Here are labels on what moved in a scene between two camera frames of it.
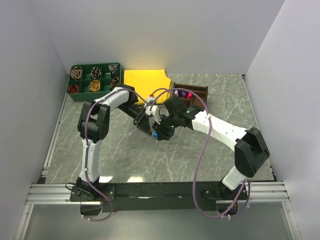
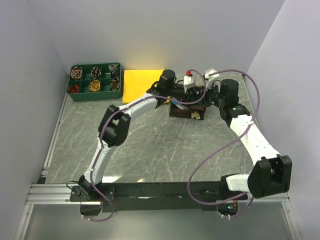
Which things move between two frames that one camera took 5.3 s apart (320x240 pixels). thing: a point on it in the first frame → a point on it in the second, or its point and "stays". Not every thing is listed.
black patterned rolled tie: [95, 72] stays
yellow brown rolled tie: [94, 85] stays
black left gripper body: [136, 111] → [178, 92]
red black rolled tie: [74, 89] stays
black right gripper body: [166, 127] → [211, 97]
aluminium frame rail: [43, 193] stays
